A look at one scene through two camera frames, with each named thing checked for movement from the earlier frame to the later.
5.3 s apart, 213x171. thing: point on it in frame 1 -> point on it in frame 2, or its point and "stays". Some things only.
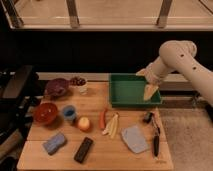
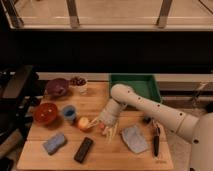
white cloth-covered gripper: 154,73 -> 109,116
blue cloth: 135,139 stays
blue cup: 69,113 stays
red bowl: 45,112 stays
